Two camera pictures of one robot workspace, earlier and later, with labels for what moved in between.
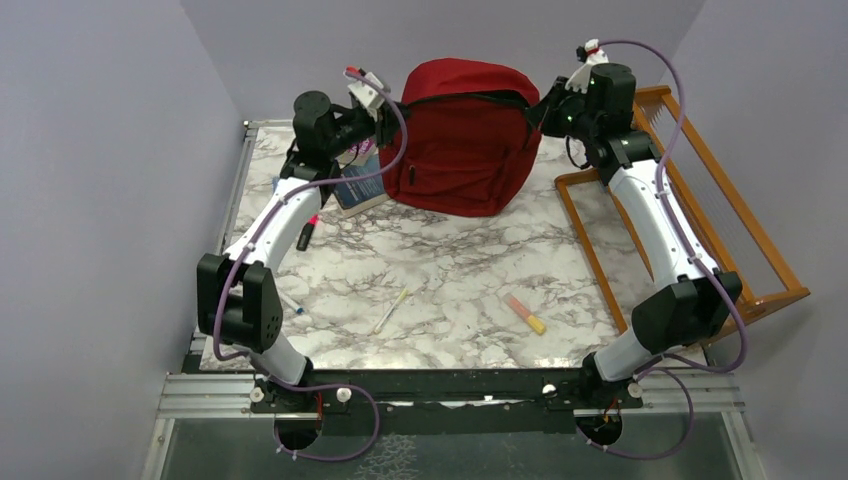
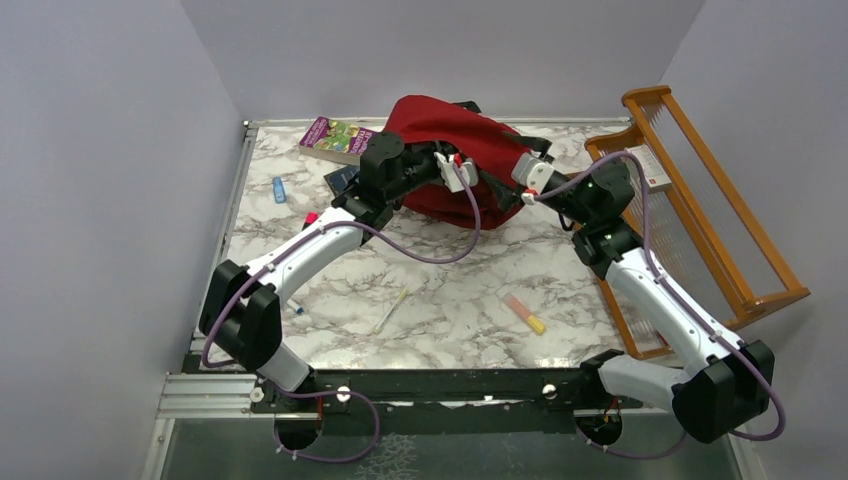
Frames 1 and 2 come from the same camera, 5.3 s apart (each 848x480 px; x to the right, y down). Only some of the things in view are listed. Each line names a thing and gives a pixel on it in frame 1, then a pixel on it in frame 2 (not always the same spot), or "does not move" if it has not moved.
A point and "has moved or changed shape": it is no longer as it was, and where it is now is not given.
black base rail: (449, 401) does not move
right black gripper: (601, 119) → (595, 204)
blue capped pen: (291, 305) does not move
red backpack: (471, 140) has moved or changed shape
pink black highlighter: (306, 232) does not move
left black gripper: (387, 121) → (428, 151)
